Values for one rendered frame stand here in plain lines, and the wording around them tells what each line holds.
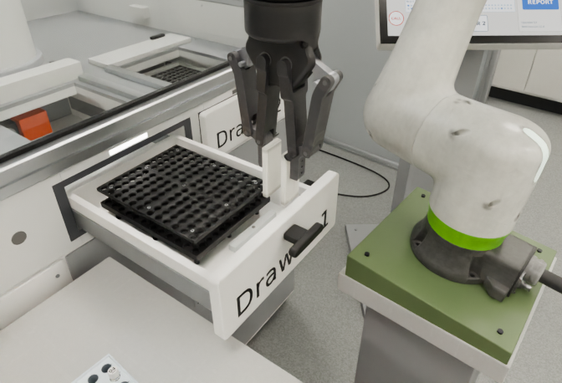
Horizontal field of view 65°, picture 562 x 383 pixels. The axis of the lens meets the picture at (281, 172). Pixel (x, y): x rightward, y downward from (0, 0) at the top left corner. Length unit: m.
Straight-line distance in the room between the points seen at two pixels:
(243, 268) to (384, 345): 0.41
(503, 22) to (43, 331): 1.26
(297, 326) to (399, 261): 0.95
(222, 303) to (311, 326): 1.12
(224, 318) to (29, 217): 0.34
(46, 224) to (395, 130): 0.56
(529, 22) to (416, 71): 0.74
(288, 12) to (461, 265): 0.49
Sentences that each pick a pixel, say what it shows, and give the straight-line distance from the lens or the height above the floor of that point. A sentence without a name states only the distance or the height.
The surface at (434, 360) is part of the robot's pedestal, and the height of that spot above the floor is 0.64.
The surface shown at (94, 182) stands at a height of 0.89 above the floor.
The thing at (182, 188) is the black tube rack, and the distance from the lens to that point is 0.73.
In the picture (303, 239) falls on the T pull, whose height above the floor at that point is 0.91.
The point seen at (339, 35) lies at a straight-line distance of 2.43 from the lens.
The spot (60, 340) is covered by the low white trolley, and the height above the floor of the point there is 0.76.
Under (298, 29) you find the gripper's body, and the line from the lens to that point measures 0.42.
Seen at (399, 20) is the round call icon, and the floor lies 1.01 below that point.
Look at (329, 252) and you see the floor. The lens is 1.92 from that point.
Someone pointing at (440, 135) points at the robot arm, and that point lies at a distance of 0.67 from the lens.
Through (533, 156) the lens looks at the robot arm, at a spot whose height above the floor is 1.02.
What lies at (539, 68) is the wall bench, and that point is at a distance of 3.44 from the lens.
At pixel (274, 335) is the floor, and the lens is 1.63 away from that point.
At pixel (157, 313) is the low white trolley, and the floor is 0.76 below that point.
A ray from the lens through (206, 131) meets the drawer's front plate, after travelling 0.92.
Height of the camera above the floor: 1.31
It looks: 33 degrees down
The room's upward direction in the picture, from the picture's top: straight up
